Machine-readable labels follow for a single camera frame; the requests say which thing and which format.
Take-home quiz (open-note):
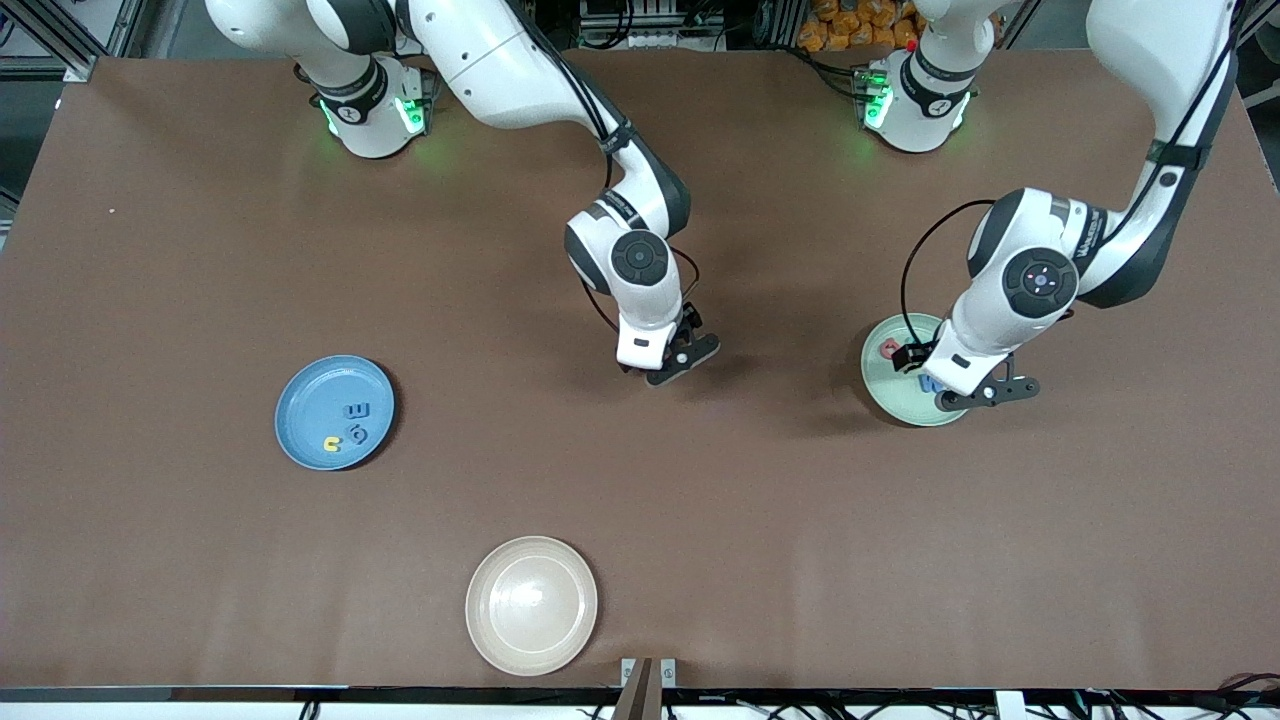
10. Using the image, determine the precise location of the green plate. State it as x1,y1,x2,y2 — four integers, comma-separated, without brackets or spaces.
860,313,973,428

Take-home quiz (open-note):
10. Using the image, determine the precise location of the beige plate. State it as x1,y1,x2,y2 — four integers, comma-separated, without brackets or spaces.
465,536,599,677

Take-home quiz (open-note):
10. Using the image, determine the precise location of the brown table cover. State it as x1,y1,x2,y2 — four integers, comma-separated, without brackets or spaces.
0,48,1280,691

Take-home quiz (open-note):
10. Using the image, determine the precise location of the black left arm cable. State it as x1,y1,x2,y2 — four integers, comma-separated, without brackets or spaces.
900,199,997,346

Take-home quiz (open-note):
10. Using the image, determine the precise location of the orange net bag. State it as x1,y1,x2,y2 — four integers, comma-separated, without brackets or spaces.
797,0,923,53

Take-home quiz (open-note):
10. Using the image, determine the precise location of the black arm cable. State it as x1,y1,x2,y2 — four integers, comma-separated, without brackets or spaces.
900,199,997,346
515,0,701,333

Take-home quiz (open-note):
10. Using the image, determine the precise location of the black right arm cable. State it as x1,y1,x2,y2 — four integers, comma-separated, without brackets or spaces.
515,0,701,333

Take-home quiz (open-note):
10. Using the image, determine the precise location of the metal bracket at table edge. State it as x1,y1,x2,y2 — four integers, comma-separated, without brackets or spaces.
612,656,679,720

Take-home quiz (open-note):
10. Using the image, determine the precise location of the aluminium frame post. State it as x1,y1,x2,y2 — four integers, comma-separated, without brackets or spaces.
0,0,136,83

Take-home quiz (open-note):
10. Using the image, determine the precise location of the blue plate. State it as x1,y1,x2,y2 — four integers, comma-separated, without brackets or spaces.
275,355,397,472

